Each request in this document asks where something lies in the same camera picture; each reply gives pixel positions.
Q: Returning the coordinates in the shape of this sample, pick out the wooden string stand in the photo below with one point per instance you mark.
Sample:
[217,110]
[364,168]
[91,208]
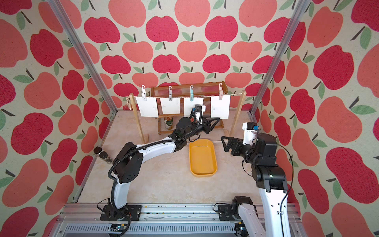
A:
[145,137]

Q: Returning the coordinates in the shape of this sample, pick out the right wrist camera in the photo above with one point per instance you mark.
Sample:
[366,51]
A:
[251,130]

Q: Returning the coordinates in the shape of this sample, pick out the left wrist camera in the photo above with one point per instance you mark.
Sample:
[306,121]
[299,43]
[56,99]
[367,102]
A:
[197,108]

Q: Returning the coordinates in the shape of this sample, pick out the left aluminium frame post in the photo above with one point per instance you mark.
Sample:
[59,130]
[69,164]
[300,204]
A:
[68,27]

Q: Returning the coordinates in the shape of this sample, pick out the right aluminium frame post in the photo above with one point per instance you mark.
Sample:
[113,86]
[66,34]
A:
[298,13]

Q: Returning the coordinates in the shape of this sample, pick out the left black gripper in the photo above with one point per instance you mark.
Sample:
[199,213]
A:
[206,126]

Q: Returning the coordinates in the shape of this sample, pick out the yellow plastic tray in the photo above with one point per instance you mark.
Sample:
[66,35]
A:
[203,162]

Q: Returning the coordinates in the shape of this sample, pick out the white postcard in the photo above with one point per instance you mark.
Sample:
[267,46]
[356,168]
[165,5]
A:
[220,107]
[148,107]
[170,107]
[189,105]

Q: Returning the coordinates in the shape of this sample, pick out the green label can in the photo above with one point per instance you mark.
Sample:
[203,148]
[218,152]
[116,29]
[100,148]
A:
[168,122]

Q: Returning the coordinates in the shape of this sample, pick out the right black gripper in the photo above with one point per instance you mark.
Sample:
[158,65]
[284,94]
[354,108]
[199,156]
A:
[239,143]

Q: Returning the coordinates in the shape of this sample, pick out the teal clothespin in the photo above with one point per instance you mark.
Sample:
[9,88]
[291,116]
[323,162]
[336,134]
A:
[191,93]

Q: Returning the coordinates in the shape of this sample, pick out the aluminium frame post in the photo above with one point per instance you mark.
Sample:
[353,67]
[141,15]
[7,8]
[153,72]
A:
[68,27]
[298,13]

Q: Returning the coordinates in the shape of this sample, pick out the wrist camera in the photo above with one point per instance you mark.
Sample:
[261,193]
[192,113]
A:
[251,130]
[197,108]

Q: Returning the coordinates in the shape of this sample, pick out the pink clothespin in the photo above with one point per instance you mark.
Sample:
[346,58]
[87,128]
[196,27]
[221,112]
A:
[221,92]

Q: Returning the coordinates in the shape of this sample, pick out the grey clothespin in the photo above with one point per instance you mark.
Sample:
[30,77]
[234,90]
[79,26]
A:
[170,93]

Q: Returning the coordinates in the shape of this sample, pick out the wooden shelf rack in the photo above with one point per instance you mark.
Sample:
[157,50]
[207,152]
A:
[204,91]

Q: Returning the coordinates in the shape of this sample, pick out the white clothespin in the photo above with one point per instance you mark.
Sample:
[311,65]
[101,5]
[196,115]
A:
[143,93]

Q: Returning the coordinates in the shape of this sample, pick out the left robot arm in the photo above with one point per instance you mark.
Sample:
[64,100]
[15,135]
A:
[127,164]

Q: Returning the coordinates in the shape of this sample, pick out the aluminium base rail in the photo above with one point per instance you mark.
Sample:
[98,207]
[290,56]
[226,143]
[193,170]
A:
[149,219]

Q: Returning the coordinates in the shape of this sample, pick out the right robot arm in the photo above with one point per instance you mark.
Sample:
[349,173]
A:
[271,181]

